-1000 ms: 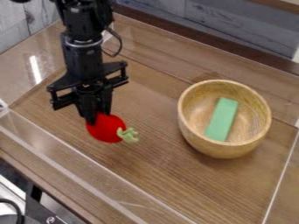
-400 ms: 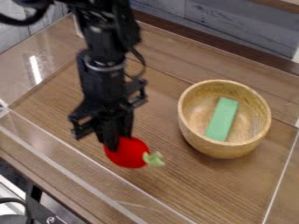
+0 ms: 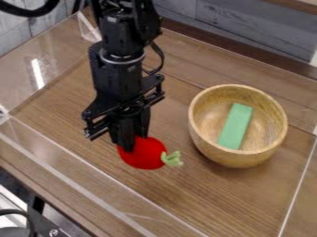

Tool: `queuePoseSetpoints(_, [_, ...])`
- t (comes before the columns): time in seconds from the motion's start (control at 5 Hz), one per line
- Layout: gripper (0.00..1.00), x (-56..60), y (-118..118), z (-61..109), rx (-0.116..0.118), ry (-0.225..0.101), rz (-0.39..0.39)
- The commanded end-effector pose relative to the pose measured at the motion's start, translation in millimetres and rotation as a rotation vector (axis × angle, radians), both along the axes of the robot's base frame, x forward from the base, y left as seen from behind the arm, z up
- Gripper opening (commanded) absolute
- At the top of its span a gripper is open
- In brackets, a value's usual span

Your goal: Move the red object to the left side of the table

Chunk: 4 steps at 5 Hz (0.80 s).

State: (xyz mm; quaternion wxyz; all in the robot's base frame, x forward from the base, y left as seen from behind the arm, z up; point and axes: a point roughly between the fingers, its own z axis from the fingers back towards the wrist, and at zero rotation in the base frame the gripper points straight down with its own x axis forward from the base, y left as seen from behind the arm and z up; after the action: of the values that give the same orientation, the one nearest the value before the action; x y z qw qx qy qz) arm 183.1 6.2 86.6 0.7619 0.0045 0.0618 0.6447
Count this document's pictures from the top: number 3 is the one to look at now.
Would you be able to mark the black table leg frame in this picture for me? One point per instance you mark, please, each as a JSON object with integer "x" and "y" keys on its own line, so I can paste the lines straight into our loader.
{"x": 45, "y": 227}

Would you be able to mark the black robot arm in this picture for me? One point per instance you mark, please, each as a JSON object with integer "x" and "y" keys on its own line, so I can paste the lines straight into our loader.
{"x": 129, "y": 24}

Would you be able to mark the wooden bowl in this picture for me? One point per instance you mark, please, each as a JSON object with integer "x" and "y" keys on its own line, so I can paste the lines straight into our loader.
{"x": 267, "y": 131}

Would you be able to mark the green rectangular block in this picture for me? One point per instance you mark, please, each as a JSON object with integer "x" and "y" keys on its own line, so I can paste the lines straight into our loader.
{"x": 236, "y": 126}

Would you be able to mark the clear acrylic front wall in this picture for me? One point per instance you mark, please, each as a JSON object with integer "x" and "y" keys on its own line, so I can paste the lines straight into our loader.
{"x": 108, "y": 208}

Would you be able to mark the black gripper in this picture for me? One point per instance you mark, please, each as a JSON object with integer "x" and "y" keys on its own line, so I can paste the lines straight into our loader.
{"x": 126, "y": 92}

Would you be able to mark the clear acrylic corner bracket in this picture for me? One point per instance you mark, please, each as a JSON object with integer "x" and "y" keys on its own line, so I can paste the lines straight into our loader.
{"x": 90, "y": 33}

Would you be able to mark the red plush tomato green stem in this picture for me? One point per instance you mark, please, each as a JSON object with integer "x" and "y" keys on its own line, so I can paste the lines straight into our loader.
{"x": 149, "y": 154}

